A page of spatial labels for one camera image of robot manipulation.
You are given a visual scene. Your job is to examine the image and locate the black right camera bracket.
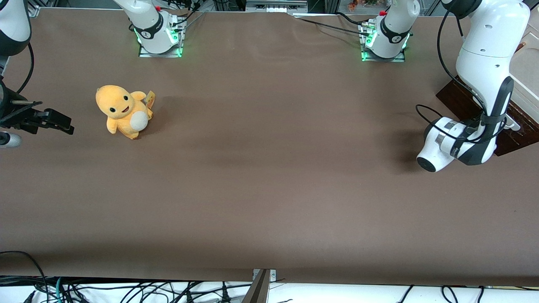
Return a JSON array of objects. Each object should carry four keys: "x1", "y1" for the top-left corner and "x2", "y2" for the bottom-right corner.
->
[{"x1": 0, "y1": 99, "x2": 45, "y2": 135}]

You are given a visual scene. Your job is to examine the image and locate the short black table cable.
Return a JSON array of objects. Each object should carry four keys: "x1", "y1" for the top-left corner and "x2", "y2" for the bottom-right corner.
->
[{"x1": 335, "y1": 11, "x2": 367, "y2": 27}]

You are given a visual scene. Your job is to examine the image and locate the small aluminium bracket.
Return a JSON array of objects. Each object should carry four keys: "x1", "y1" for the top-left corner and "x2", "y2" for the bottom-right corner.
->
[{"x1": 252, "y1": 268, "x2": 277, "y2": 282}]

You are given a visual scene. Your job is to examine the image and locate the long black table cable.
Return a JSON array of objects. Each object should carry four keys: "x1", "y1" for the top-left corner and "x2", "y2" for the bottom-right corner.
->
[{"x1": 293, "y1": 16, "x2": 373, "y2": 37}]

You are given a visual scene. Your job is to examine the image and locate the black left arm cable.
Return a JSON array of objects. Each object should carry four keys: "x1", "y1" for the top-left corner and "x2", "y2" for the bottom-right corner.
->
[{"x1": 416, "y1": 8, "x2": 508, "y2": 144}]

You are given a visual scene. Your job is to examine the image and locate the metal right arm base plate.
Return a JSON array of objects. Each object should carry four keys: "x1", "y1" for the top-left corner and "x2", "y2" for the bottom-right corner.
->
[{"x1": 138, "y1": 16, "x2": 186, "y2": 58}]

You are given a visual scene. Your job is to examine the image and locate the aluminium frame rail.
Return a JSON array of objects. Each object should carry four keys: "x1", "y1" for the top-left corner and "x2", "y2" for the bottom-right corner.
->
[{"x1": 245, "y1": 0, "x2": 309, "y2": 13}]

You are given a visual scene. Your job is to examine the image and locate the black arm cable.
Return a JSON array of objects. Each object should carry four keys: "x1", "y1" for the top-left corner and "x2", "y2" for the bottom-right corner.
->
[
  {"x1": 16, "y1": 41, "x2": 35, "y2": 95},
  {"x1": 416, "y1": 8, "x2": 508, "y2": 144}
]

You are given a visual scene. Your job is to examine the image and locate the black base cable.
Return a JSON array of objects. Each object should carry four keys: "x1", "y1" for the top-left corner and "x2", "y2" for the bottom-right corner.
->
[{"x1": 168, "y1": 0, "x2": 207, "y2": 32}]

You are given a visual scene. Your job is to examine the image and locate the black looped cable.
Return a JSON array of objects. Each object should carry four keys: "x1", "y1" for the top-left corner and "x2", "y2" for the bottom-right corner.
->
[{"x1": 0, "y1": 251, "x2": 49, "y2": 303}]

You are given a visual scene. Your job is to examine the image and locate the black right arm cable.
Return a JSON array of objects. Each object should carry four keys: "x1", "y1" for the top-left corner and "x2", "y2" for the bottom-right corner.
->
[{"x1": 16, "y1": 41, "x2": 35, "y2": 95}]

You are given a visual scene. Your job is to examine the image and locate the tangled black cables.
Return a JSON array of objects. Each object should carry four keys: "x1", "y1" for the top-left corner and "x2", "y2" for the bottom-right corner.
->
[{"x1": 63, "y1": 280, "x2": 253, "y2": 303}]

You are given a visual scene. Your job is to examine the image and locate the white plastic cabinet panel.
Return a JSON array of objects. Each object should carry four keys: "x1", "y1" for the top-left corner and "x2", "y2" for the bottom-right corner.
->
[{"x1": 507, "y1": 29, "x2": 539, "y2": 125}]

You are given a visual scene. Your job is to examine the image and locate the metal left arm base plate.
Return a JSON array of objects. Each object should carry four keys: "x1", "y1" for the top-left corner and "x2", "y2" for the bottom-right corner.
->
[{"x1": 360, "y1": 21, "x2": 406, "y2": 63}]

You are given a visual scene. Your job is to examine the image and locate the brown table cover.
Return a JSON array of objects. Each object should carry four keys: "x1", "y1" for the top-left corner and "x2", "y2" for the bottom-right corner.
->
[{"x1": 0, "y1": 8, "x2": 539, "y2": 287}]

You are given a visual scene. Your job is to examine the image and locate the orange plush toy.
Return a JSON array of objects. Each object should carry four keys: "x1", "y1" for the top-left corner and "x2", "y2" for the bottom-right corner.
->
[{"x1": 95, "y1": 85, "x2": 153, "y2": 140}]

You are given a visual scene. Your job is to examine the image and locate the metal camera post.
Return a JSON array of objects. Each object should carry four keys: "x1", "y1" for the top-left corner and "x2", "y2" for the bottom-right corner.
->
[{"x1": 242, "y1": 269, "x2": 271, "y2": 303}]

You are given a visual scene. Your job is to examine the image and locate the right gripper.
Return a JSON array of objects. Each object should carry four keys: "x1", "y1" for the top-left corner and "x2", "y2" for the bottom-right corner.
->
[{"x1": 0, "y1": 78, "x2": 75, "y2": 136}]

